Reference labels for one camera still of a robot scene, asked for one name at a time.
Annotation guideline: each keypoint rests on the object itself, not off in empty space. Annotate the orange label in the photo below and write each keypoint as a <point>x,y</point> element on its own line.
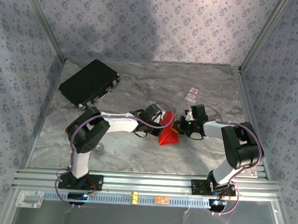
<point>161,200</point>

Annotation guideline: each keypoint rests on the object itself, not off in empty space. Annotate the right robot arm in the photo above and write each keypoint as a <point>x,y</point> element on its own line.
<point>242,147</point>

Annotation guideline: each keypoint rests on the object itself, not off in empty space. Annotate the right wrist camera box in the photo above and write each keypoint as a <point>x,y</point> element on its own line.
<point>189,116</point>

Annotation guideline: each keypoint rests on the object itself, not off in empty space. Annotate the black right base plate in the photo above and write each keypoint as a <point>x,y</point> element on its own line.
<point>198,187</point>

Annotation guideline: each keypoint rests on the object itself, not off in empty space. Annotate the red marker with grey cap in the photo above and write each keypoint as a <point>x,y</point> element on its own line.
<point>100,148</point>

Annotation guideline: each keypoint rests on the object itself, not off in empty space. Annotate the left control board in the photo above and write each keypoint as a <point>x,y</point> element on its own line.
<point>77,196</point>

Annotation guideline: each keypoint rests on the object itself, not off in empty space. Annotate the aluminium front rail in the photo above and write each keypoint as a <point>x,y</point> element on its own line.
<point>147,183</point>

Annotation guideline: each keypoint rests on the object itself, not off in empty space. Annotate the aluminium side rail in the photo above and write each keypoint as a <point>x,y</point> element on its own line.
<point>247,102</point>

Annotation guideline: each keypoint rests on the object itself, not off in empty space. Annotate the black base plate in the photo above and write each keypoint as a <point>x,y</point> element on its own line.
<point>198,187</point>
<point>95,183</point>

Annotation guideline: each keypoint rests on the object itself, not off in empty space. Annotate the yellow clip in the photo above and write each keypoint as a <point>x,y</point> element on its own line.
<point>135,197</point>

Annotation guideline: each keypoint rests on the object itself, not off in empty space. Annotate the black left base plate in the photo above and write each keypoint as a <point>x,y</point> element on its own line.
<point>95,183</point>

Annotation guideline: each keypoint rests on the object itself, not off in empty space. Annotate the white plastic bracket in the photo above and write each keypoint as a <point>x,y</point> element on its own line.
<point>29,199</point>

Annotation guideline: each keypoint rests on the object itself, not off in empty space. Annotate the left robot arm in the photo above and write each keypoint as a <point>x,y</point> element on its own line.
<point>87,136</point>

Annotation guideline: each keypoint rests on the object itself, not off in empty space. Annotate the control board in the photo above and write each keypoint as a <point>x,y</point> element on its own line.
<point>217,204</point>
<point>77,196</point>

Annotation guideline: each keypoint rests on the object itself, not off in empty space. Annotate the right control board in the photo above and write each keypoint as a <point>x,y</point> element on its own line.
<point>217,204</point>

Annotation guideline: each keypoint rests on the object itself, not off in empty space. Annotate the small clear labelled packet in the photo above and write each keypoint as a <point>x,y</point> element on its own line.
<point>191,94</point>

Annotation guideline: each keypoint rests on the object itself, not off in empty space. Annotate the black hard case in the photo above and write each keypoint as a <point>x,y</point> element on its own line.
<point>88,81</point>

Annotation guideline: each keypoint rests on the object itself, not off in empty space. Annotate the clear front panel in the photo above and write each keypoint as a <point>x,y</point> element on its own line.
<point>133,219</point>

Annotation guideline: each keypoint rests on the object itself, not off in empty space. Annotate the aluminium corner post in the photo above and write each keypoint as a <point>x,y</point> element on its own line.
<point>43,23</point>
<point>265,35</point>

